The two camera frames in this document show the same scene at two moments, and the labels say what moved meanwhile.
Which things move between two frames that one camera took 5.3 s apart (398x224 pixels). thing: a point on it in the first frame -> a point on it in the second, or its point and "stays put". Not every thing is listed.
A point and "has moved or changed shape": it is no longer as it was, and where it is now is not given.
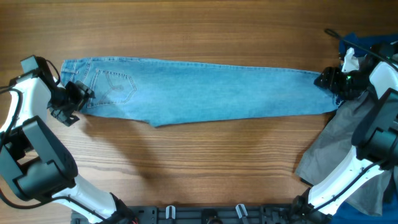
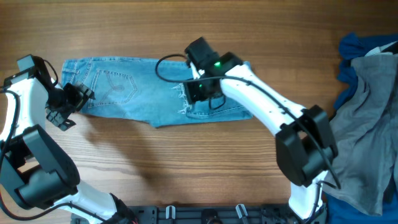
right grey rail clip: x=238 y=211 stays put
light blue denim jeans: x=155 y=91 has moved or changed shape
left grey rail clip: x=173 y=211 stays put
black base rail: x=210 y=214 stays put
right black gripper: x=327 y=79 -> x=193 y=92
